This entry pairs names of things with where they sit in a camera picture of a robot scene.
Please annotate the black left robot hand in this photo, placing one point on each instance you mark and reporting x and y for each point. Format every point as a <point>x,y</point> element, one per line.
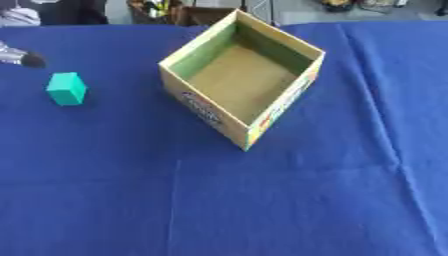
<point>34,60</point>

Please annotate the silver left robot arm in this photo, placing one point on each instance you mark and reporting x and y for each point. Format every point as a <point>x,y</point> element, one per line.
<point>10,55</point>

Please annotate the brown cardboard box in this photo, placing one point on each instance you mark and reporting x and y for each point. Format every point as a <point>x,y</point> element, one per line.
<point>204,16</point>

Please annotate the tan cardboard box green inside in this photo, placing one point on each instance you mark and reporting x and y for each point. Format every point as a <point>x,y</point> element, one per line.
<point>245,83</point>

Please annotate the teal rectangular block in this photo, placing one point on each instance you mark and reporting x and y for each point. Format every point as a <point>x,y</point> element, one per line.
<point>65,89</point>

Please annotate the person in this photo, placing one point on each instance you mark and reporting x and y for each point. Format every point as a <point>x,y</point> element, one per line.
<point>64,11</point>

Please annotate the dark bag with items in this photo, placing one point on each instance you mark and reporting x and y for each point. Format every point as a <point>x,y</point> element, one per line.
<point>150,10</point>

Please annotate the black tripod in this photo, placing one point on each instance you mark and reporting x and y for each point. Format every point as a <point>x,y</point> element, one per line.
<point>269,11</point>

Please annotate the dark basket with yellow items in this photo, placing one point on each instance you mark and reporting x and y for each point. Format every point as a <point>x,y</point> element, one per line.
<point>338,4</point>

